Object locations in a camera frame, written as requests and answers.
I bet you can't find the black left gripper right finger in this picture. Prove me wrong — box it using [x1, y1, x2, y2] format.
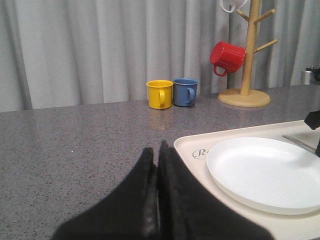
[157, 141, 273, 240]

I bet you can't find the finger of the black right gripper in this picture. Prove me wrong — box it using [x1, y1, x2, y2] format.
[303, 109, 320, 158]

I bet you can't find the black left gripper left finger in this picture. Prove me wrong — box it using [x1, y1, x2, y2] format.
[52, 147, 159, 240]

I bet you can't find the silver metal fork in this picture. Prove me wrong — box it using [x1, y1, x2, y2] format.
[282, 135, 316, 153]

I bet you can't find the white round plate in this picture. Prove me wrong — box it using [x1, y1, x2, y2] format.
[206, 137, 320, 215]

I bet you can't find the silver cylindrical object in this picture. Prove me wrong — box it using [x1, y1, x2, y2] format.
[300, 66, 320, 85]

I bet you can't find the cream rabbit serving tray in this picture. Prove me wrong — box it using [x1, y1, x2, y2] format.
[170, 120, 320, 240]

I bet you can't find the wooden mug tree stand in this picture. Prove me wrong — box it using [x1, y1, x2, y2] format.
[218, 0, 278, 108]

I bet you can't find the red enamel mug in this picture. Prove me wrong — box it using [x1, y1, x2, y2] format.
[210, 41, 246, 77]

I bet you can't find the blue enamel mug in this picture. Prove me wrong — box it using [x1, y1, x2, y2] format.
[172, 78, 199, 107]

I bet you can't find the yellow enamel mug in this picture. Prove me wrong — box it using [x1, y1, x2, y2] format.
[146, 79, 174, 110]

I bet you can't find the white mug on stand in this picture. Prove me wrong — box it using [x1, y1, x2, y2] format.
[218, 0, 247, 14]

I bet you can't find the grey curtain backdrop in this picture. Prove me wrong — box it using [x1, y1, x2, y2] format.
[0, 0, 320, 113]

